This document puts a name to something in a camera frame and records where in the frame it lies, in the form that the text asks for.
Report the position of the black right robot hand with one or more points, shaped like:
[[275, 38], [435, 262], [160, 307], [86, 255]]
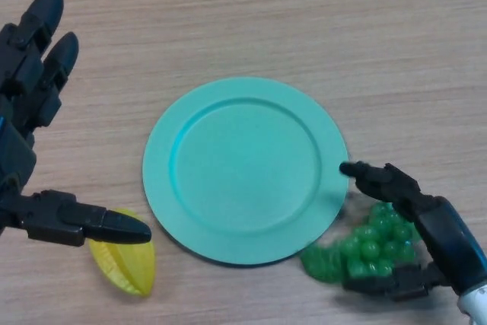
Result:
[[445, 233]]

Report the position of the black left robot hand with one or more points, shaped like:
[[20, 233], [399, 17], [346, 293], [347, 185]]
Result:
[[19, 89]]

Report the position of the green grape bunch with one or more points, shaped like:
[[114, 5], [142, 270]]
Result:
[[369, 249]]

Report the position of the round green plate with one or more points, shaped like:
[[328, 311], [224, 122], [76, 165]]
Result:
[[243, 173]]

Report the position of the yellow starfruit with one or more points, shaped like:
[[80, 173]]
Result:
[[125, 268]]

